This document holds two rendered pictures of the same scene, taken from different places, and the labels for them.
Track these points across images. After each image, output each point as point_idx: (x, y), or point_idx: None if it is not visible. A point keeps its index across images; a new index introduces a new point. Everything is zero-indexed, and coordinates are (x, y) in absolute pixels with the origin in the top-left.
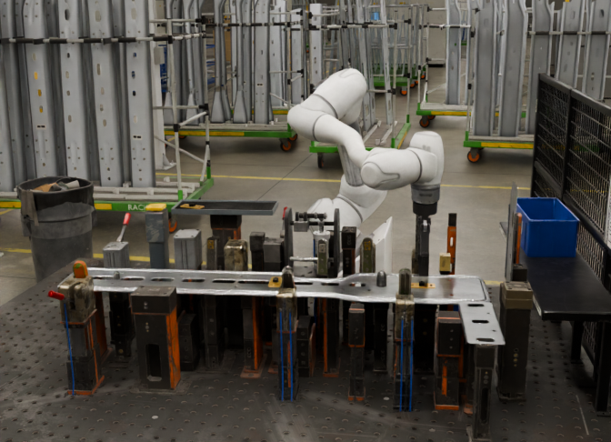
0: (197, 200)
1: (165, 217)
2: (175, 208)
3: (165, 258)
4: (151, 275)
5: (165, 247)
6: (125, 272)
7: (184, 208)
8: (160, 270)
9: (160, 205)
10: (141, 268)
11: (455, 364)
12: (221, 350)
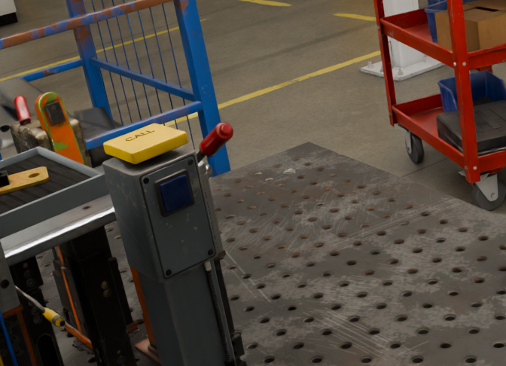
0: (34, 203)
1: (123, 195)
2: (46, 160)
3: (156, 327)
4: (7, 237)
5: (152, 296)
6: (85, 211)
7: (13, 172)
8: (4, 250)
9: (123, 142)
10: (61, 229)
11: None
12: None
